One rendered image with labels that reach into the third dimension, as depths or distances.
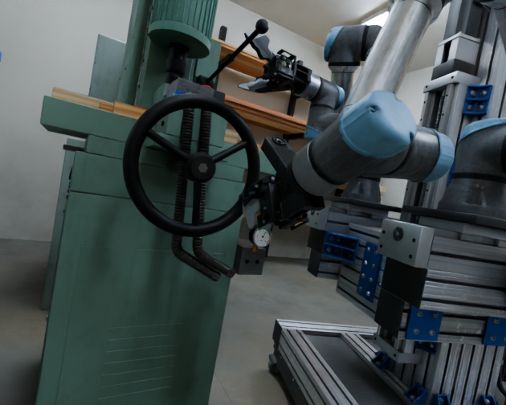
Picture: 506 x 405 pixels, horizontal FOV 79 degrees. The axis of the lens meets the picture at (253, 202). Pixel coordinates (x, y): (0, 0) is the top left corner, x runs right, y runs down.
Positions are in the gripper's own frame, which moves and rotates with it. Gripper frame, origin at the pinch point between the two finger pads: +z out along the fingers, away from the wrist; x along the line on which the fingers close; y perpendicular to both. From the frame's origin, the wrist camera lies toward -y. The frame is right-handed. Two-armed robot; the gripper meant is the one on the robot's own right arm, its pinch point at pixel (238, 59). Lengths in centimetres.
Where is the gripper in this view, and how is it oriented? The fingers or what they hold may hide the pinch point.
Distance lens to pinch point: 92.1
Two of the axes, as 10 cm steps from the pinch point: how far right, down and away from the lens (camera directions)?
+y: 5.2, -0.2, -8.5
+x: -1.2, 9.9, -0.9
